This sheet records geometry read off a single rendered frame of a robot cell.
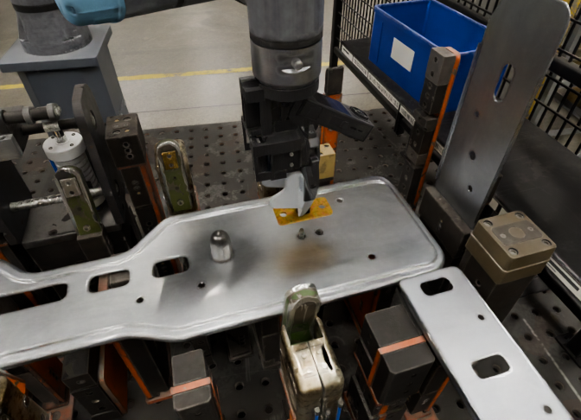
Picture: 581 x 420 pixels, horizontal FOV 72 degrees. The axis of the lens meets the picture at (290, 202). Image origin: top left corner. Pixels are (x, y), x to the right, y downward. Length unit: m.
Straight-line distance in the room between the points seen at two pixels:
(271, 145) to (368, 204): 0.29
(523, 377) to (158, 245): 0.52
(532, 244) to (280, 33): 0.44
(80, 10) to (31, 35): 0.67
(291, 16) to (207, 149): 0.99
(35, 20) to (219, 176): 0.58
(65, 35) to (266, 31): 0.74
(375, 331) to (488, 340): 0.14
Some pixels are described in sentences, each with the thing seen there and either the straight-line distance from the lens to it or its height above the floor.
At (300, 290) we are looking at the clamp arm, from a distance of 0.43.
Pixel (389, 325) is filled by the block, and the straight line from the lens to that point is 0.58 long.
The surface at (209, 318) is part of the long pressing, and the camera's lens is 0.56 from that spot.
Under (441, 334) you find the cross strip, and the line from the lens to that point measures 0.57.
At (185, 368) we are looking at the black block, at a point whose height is 0.99.
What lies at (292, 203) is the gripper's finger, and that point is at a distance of 0.54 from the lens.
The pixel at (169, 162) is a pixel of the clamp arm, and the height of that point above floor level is 1.08.
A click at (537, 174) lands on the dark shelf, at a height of 1.03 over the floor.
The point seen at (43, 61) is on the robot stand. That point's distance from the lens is 1.07.
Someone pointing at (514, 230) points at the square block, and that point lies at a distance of 0.65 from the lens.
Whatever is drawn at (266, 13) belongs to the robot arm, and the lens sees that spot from 0.40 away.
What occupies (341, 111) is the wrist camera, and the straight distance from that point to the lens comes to 0.49.
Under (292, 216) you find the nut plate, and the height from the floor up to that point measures 1.06.
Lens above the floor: 1.47
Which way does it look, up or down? 43 degrees down
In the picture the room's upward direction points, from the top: straight up
